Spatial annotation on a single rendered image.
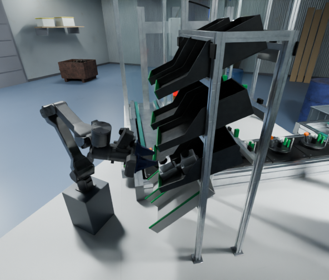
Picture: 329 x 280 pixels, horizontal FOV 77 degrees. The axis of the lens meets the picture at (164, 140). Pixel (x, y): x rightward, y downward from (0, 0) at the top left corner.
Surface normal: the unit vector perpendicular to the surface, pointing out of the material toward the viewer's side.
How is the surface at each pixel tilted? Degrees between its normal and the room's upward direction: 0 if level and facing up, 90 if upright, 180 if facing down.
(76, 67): 90
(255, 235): 0
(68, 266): 0
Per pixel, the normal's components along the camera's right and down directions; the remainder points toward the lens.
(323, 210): -0.02, -0.88
